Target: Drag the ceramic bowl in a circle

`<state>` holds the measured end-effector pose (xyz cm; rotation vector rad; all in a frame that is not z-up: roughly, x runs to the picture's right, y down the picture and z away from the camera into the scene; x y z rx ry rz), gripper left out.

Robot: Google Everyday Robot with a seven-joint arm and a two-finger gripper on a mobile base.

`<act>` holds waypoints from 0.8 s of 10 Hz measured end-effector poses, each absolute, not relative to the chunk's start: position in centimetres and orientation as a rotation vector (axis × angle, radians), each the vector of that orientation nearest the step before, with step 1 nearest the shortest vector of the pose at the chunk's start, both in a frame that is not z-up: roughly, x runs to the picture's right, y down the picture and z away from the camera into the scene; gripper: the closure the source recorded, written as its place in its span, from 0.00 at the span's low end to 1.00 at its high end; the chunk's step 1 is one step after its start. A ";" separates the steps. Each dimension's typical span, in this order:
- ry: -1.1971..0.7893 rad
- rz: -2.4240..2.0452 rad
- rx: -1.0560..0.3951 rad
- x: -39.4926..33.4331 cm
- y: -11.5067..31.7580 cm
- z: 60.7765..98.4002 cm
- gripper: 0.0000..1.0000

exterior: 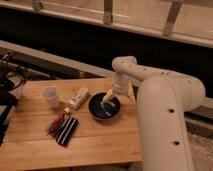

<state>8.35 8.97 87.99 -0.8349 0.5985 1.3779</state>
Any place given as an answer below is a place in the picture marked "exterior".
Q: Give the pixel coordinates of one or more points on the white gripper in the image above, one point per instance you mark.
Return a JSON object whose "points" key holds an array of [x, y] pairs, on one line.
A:
{"points": [[120, 86]]}

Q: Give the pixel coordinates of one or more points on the dark ceramic bowl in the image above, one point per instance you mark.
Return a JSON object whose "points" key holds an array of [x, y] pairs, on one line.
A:
{"points": [[103, 110]]}

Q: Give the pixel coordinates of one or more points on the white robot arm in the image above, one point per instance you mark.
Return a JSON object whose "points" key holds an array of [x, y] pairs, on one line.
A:
{"points": [[162, 99]]}

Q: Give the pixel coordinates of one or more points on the white tube bottle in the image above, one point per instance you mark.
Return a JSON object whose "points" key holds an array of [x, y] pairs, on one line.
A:
{"points": [[77, 99]]}

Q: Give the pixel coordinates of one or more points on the black white striped case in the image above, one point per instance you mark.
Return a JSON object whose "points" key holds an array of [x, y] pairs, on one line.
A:
{"points": [[67, 131]]}

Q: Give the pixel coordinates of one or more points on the translucent plastic cup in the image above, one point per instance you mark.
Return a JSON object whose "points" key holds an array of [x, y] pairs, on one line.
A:
{"points": [[51, 95]]}

